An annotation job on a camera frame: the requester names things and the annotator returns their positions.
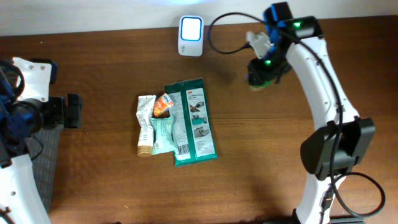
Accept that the green lid jar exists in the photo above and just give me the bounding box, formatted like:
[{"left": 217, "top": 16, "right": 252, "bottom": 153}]
[{"left": 246, "top": 79, "right": 273, "bottom": 91}]

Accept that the white cream tube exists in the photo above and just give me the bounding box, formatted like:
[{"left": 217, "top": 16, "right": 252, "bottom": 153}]
[{"left": 136, "top": 95, "right": 156, "bottom": 157}]

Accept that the green 3M gloves package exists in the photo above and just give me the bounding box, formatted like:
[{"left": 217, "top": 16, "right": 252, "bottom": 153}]
[{"left": 165, "top": 78, "right": 218, "bottom": 167}]

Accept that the orange snack packet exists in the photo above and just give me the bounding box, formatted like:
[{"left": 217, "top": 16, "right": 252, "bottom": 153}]
[{"left": 153, "top": 93, "right": 174, "bottom": 117}]

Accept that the light green wipes packet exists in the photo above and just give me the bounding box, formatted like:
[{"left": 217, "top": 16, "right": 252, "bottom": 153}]
[{"left": 150, "top": 116, "right": 177, "bottom": 155}]

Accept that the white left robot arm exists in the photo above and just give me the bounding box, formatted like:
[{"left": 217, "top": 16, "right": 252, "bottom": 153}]
[{"left": 1, "top": 57, "right": 83, "bottom": 223}]

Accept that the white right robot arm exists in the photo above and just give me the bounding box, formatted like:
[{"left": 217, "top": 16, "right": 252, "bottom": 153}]
[{"left": 246, "top": 2, "right": 375, "bottom": 223}]

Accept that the white barcode scanner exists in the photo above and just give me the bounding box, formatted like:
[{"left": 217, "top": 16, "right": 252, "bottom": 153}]
[{"left": 178, "top": 15, "right": 204, "bottom": 57}]

